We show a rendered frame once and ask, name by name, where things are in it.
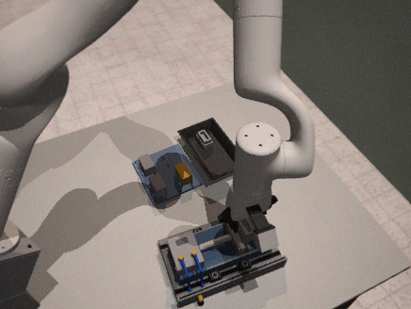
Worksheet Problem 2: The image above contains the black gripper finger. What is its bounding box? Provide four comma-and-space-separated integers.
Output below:
263, 195, 278, 215
218, 206, 238, 233

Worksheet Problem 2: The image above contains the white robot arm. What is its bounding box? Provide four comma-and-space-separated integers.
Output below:
0, 0, 315, 256

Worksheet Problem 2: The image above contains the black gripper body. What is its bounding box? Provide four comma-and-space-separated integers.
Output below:
225, 184, 271, 221

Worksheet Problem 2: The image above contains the yellow-orange block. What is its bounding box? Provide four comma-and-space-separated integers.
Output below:
174, 162, 193, 186

